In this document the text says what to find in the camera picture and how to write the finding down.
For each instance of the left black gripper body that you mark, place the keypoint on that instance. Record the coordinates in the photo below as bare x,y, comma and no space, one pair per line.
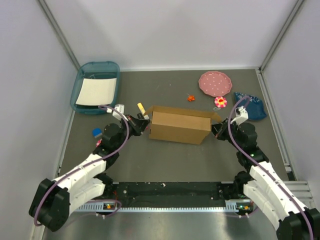
133,128

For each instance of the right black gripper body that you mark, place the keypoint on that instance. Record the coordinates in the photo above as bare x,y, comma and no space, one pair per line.
223,133

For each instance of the brown cardboard box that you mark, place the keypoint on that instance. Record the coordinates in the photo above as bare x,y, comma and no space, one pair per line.
180,125

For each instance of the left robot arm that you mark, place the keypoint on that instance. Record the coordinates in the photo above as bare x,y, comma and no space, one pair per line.
55,200

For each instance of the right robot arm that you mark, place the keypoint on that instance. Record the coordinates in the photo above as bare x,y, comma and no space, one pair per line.
291,219

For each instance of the yellow highlighter marker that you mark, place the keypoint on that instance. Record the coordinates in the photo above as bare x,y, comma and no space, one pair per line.
141,108

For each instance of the pink flower toy right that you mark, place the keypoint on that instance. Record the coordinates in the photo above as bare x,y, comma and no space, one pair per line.
220,103

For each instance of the pink flower toy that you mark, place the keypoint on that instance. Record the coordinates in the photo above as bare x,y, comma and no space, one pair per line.
98,143
220,103

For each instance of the small blue scraper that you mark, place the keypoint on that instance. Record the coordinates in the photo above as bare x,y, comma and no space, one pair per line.
96,132

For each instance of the dark blue leaf dish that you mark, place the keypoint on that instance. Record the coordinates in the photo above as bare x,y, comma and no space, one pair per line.
255,108

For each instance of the pink flower toy left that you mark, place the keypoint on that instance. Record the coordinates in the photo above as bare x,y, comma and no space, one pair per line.
98,143

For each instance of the orange glitter maple leaf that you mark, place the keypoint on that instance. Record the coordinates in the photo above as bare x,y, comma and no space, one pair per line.
191,98

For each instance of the pink polka dot plate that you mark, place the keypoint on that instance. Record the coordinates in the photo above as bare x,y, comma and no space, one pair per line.
215,84

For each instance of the white paper sheet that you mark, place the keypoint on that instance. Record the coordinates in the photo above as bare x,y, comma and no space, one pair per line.
96,92

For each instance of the teal plastic bin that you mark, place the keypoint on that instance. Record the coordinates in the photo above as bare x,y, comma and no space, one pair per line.
94,70

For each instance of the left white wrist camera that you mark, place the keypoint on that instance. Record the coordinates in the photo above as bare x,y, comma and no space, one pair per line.
120,109

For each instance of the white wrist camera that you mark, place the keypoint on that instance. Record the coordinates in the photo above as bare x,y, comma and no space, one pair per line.
241,115
120,109

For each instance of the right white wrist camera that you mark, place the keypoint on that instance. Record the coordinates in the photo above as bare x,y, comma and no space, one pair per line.
241,115

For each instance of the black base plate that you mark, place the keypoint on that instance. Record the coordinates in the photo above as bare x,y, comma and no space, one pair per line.
213,189

